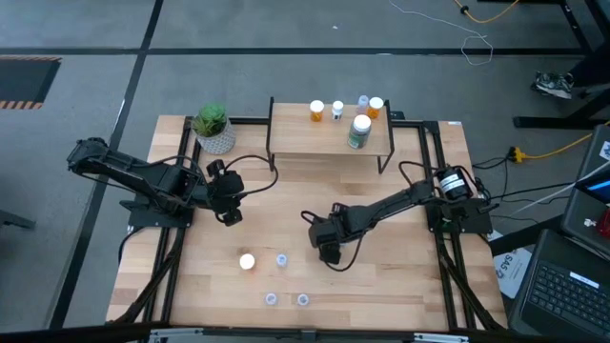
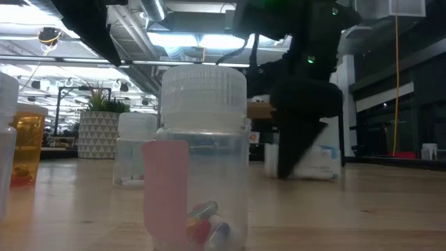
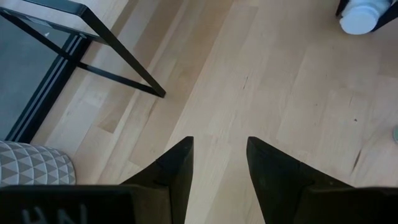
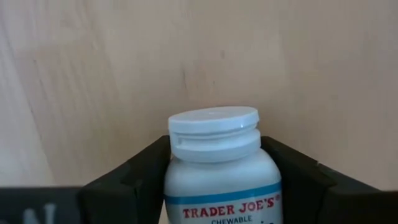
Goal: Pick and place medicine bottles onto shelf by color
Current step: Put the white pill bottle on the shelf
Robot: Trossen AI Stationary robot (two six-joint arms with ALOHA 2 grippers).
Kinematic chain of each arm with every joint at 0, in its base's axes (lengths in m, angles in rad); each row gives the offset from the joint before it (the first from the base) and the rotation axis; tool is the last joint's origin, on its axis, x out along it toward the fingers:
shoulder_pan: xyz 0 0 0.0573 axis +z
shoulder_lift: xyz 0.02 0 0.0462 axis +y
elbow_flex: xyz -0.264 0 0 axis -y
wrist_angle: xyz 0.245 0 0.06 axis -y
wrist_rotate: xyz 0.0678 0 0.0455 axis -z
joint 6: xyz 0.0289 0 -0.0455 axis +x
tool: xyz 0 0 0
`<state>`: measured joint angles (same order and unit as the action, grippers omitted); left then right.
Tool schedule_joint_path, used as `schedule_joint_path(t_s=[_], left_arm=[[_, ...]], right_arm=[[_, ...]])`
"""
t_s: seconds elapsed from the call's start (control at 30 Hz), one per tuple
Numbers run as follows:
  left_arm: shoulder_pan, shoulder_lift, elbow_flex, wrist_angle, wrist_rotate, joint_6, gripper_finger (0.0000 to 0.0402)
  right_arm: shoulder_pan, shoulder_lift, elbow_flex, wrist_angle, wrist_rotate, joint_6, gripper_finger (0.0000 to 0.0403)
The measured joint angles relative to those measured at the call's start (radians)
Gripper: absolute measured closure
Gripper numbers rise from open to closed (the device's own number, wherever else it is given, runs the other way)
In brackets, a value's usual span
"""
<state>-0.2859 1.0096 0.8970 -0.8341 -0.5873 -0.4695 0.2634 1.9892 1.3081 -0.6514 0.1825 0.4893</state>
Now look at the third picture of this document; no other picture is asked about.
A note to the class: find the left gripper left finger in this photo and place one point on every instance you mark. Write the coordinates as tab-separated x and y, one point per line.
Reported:
174	186

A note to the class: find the black aluminium table frame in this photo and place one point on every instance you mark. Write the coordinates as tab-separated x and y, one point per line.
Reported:
41	96

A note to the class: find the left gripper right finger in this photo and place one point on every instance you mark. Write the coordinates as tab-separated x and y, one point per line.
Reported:
276	186

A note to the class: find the grey triangle-patterned plant pot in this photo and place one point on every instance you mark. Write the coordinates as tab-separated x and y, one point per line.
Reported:
31	165

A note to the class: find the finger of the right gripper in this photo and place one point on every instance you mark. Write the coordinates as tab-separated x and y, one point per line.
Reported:
341	7
390	15

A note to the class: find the white medicine bottle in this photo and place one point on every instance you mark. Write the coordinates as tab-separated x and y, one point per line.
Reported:
360	18

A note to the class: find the wooden shelf black metal legs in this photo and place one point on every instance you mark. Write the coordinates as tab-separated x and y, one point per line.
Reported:
124	52

